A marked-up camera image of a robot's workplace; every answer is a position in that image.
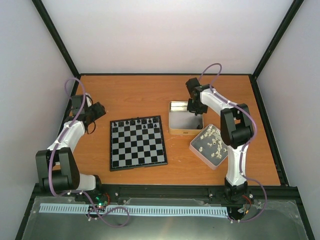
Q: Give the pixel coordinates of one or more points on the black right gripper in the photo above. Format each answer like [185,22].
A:
[204,110]

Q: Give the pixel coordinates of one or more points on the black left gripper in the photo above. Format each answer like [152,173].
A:
[100,111]

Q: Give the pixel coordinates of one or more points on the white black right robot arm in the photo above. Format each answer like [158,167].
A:
[237,129]

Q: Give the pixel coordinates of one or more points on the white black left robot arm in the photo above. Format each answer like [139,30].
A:
[56,165]

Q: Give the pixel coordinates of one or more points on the black white chess board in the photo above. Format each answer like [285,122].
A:
[134,147]

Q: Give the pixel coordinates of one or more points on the gold metal tin box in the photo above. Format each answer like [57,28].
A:
[183,122]

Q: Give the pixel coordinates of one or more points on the silver tin lid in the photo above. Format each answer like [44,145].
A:
[214,149]

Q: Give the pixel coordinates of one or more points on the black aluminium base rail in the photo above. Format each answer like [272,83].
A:
[211,194]

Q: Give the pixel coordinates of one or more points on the light blue cable duct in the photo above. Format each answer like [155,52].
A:
[136,210]

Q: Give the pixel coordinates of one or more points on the black frame post left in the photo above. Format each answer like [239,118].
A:
[45,16]

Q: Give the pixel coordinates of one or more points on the black frame post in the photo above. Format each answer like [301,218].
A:
[285,23]
[45,16]

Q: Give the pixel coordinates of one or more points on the black frame post right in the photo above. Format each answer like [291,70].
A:
[285,23]

